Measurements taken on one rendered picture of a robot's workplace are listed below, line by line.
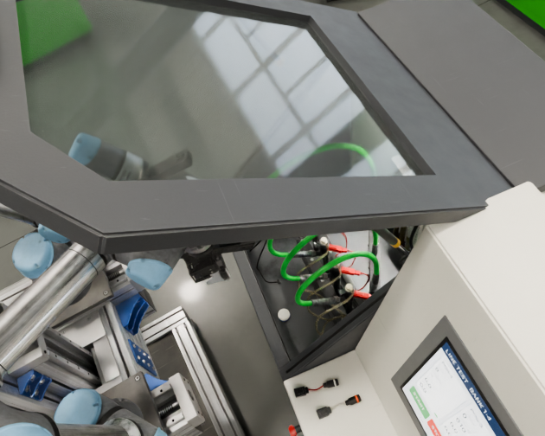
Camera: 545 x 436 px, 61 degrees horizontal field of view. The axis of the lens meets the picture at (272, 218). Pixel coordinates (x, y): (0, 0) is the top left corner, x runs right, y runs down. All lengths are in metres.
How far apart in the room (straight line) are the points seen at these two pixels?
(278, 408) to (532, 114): 1.71
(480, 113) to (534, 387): 0.60
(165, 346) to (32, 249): 1.06
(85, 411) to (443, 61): 1.17
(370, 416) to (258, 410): 1.10
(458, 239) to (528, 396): 0.27
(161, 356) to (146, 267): 1.47
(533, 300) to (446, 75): 0.60
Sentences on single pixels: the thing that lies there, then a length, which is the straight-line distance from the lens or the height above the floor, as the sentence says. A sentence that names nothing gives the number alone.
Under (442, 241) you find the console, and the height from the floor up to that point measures 1.55.
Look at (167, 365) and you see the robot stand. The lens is 2.31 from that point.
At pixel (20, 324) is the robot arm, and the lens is 0.90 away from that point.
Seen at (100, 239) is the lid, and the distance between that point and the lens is 0.56.
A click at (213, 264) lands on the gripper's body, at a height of 1.39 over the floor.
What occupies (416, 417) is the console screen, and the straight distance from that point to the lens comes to 1.19.
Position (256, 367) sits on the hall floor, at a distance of 2.42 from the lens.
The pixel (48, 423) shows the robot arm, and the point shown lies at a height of 1.57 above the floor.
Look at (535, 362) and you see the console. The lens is 0.83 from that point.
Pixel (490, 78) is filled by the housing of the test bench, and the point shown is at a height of 1.50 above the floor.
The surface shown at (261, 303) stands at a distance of 1.48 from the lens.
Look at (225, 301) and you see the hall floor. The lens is 2.57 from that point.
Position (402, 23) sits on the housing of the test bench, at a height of 1.50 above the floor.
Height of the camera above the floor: 2.30
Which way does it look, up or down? 56 degrees down
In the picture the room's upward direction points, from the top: 15 degrees counter-clockwise
